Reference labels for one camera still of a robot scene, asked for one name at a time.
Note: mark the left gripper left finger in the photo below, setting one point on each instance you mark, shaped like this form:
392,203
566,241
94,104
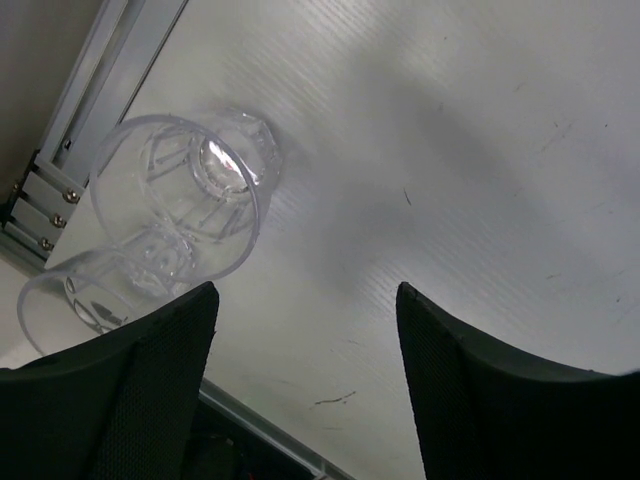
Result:
119,406

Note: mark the aluminium frame rail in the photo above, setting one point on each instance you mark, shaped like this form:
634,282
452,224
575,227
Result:
121,46

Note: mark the clear plastic cup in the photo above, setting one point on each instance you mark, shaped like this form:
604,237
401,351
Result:
103,289
184,197

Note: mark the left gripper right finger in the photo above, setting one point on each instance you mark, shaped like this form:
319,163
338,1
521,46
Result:
484,409

